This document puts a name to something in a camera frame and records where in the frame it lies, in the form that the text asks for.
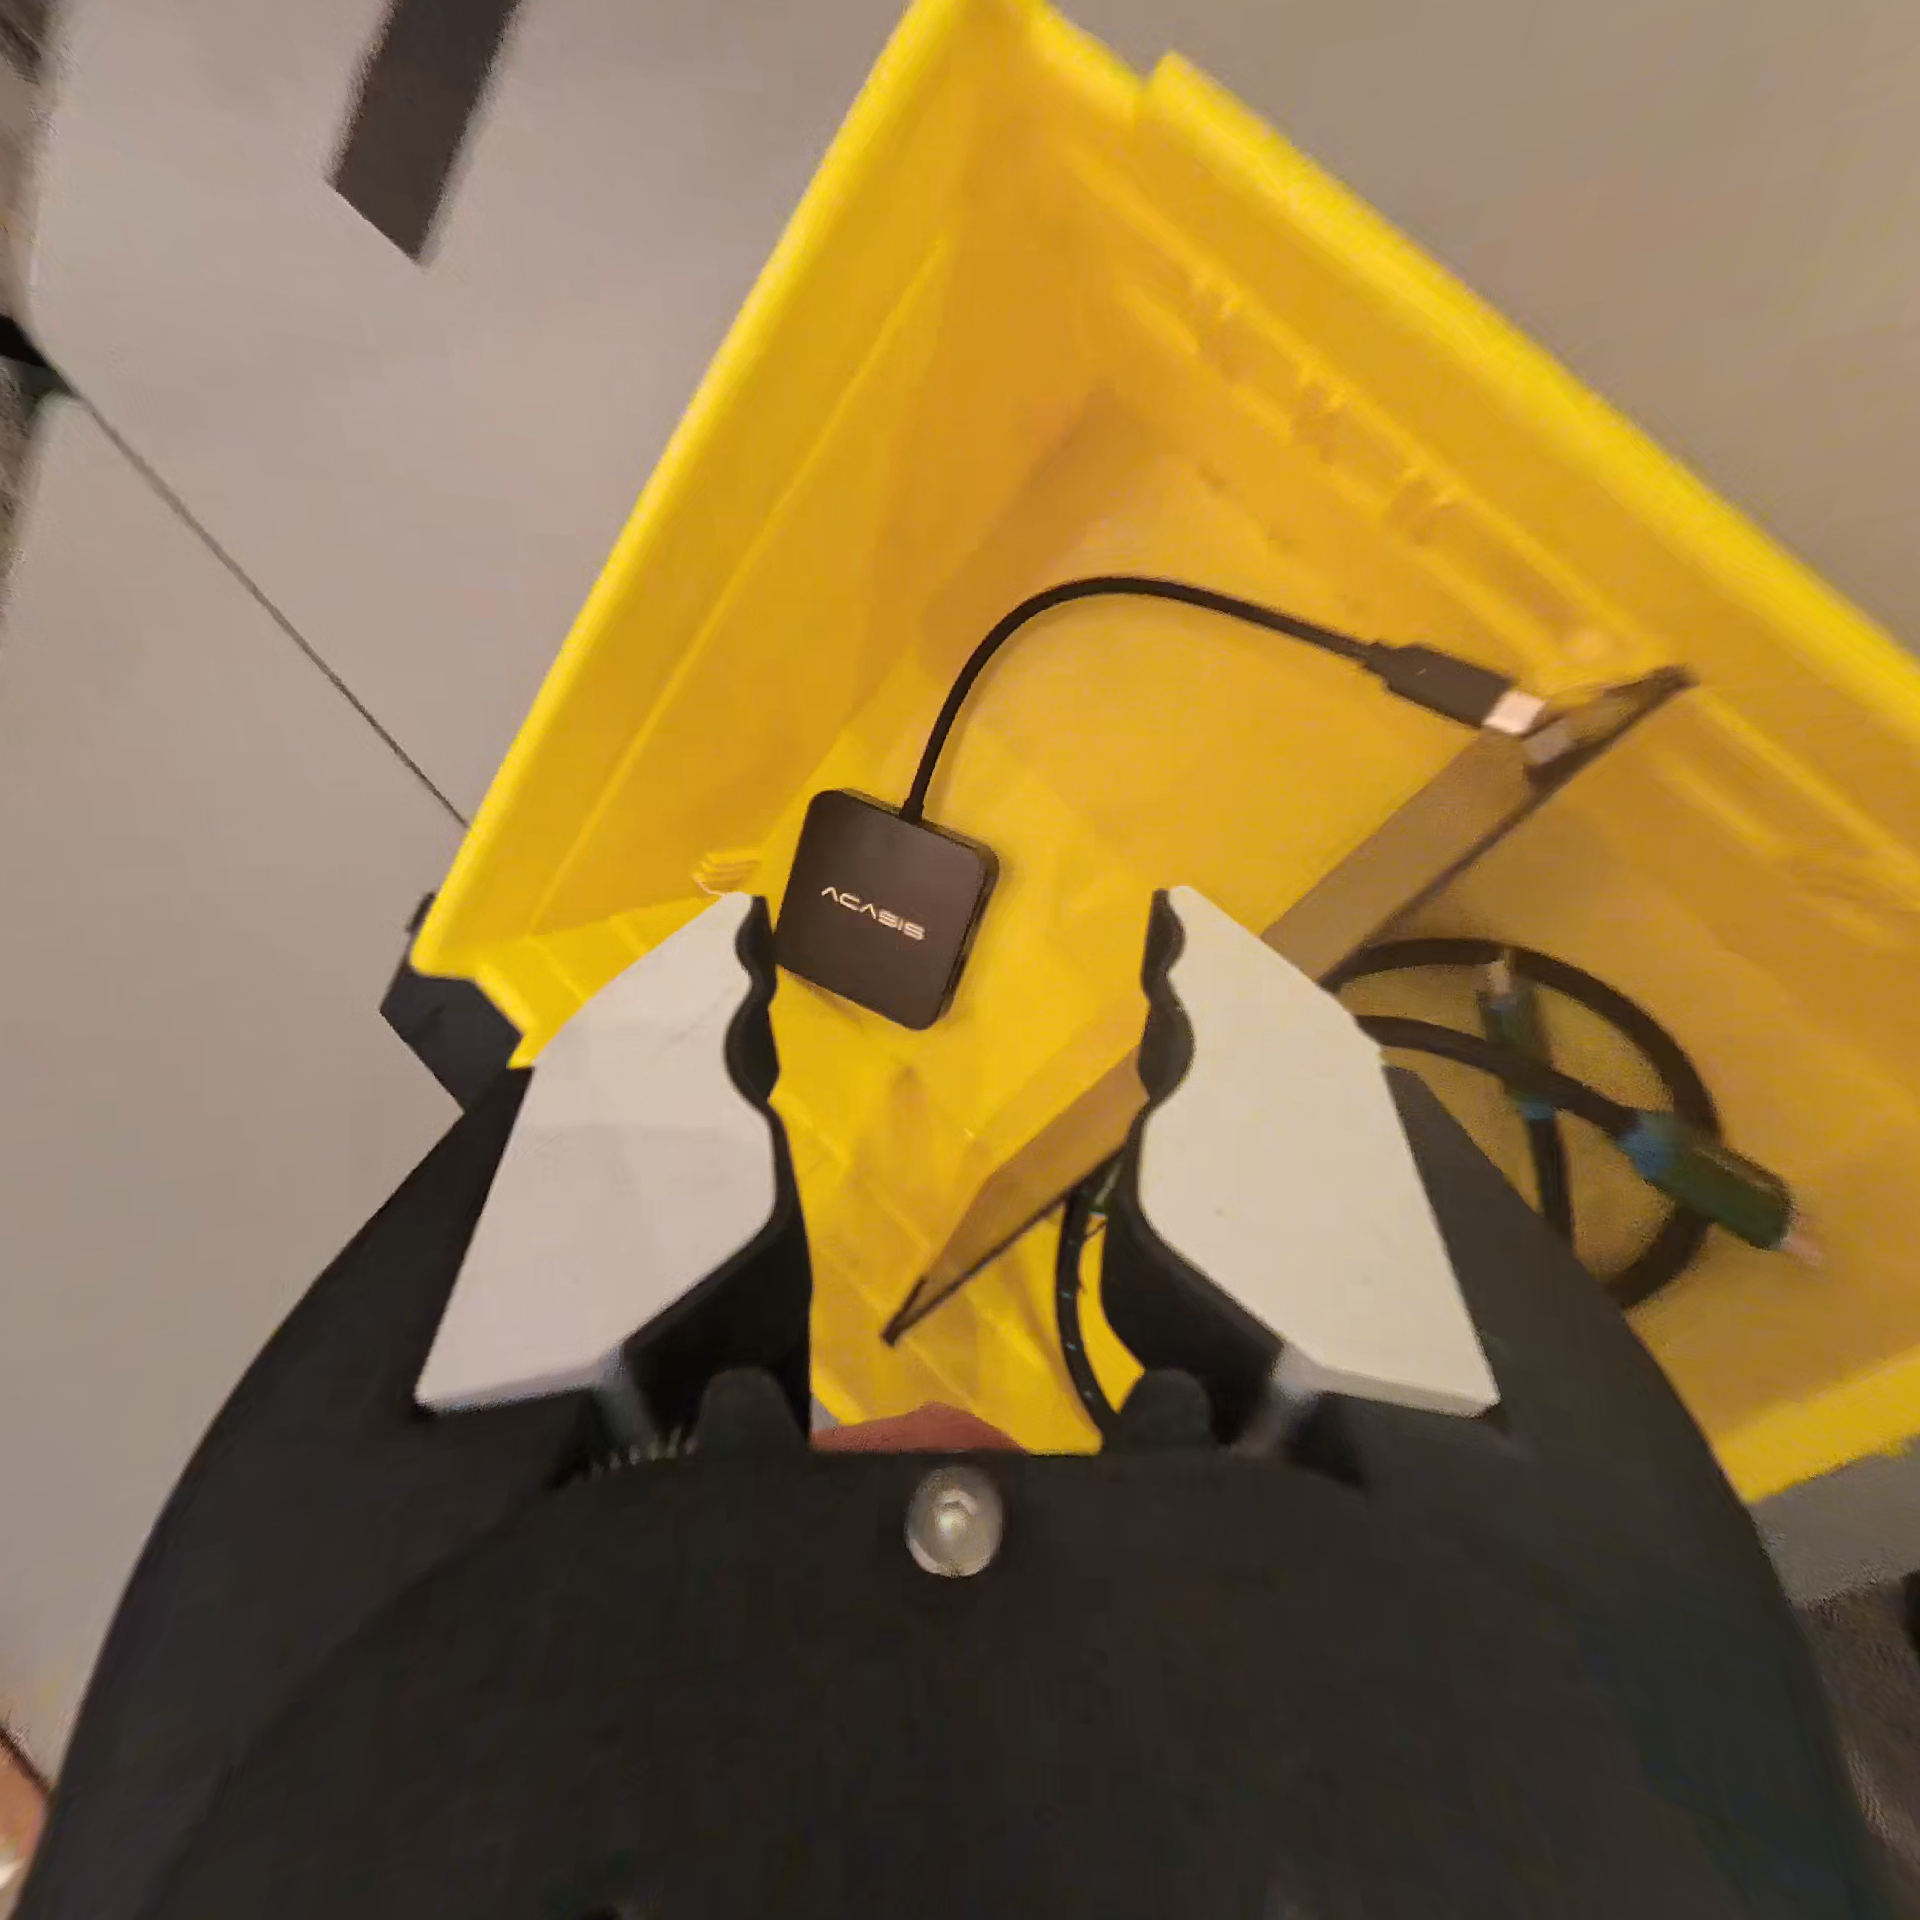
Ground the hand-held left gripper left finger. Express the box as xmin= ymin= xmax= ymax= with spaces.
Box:
xmin=411 ymin=893 xmax=817 ymax=1421

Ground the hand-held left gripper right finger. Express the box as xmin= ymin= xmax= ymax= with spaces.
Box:
xmin=1100 ymin=883 xmax=1505 ymax=1456

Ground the black and silver usb hub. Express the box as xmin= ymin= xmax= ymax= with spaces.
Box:
xmin=772 ymin=578 xmax=1549 ymax=1033

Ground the black braided hdmi cable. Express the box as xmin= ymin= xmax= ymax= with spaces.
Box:
xmin=1051 ymin=938 xmax=1826 ymax=1445

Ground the yellow divided storage bin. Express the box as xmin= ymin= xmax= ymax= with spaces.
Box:
xmin=408 ymin=0 xmax=1920 ymax=1502

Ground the brown bin divider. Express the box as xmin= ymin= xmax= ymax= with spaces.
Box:
xmin=882 ymin=666 xmax=1697 ymax=1343

